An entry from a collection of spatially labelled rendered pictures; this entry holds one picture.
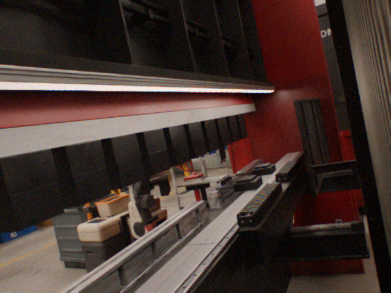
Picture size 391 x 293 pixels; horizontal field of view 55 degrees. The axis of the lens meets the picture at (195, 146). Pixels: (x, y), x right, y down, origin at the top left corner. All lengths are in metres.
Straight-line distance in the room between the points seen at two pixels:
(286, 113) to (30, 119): 2.21
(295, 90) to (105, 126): 1.94
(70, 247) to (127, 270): 3.41
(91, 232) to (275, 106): 1.62
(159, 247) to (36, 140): 0.63
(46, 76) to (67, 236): 3.92
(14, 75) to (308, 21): 2.45
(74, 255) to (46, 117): 3.68
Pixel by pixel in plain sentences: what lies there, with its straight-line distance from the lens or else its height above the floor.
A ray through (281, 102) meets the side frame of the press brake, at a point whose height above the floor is 1.36.
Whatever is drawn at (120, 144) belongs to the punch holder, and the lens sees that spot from 1.23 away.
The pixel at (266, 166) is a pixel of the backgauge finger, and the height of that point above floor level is 1.03.
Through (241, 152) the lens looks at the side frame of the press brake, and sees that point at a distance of 3.01.
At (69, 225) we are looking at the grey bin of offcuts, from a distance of 4.49.
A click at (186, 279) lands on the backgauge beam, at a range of 0.90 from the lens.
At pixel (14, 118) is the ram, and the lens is 0.95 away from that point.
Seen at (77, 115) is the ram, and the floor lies 1.42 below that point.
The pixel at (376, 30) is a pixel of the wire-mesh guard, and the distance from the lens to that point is 0.18.
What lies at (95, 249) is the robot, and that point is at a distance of 2.71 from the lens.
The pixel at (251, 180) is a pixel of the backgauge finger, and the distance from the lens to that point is 1.71.
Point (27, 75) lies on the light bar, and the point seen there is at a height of 1.47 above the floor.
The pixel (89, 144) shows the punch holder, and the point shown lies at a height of 1.33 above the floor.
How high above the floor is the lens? 1.32
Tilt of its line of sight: 3 degrees down
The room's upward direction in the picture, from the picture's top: 12 degrees counter-clockwise
